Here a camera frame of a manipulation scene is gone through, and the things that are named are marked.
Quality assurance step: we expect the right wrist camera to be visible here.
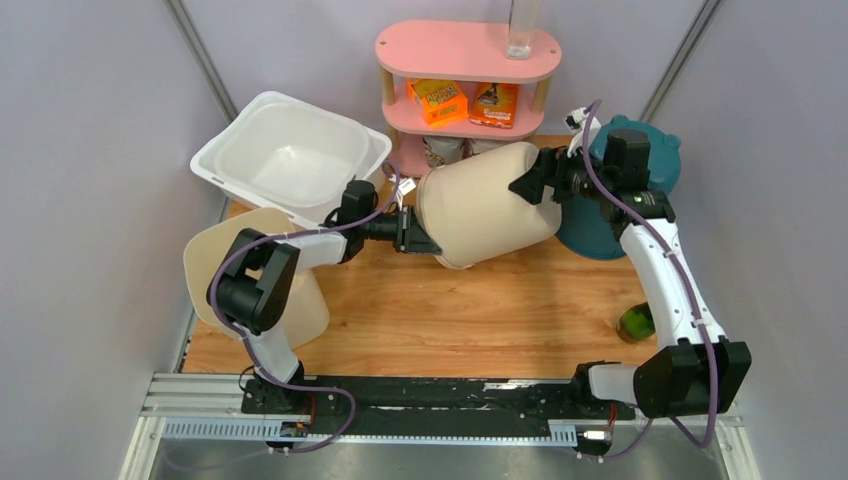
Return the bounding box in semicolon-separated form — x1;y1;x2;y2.
564;107;602;157

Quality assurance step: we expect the beige round bucket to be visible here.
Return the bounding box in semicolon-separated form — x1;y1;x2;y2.
414;142;562;270

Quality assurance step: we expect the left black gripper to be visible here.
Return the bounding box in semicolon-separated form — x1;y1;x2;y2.
362;207;442;258

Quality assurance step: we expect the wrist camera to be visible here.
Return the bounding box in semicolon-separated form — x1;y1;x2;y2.
390;175;417;197
564;107;602;157

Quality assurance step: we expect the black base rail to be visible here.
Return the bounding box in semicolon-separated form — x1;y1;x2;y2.
239;375;636;454

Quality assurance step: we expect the teal plastic bucket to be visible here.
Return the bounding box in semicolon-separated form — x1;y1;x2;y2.
556;115;682;260

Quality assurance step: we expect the grey cartoon cup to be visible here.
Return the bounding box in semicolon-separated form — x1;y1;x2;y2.
422;136;465;168
467;138;509;156

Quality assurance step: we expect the clear glass bottle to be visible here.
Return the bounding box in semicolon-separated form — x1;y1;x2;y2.
505;0;540;60

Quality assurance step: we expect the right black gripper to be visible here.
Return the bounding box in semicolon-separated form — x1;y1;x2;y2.
506;140;611;206

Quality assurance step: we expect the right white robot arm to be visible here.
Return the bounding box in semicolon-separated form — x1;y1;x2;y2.
509;129;752;418

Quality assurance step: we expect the green bottle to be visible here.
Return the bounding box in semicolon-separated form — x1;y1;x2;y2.
615;302;656;343

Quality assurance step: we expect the aluminium frame rail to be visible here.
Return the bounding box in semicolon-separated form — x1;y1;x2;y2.
135;372;763;480

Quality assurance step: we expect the orange snack box right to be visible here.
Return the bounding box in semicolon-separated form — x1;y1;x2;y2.
468;82;520;129

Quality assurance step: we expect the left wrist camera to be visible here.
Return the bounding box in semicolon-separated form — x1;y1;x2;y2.
390;175;417;197

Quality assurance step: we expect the white square plastic bin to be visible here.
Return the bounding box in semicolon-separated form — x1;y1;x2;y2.
190;91;392;229

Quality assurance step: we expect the pink three-tier shelf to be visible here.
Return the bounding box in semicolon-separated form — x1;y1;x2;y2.
374;20;562;178

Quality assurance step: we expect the orange snack box left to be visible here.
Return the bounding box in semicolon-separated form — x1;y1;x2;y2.
406;78;469;128

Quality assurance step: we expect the orange snack box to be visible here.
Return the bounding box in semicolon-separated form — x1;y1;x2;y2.
406;78;469;128
468;82;520;129

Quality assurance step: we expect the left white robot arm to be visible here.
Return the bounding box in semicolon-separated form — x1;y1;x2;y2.
207;180;442;414

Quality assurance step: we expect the beige square waste bin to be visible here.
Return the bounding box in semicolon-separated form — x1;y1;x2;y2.
183;207;330;348

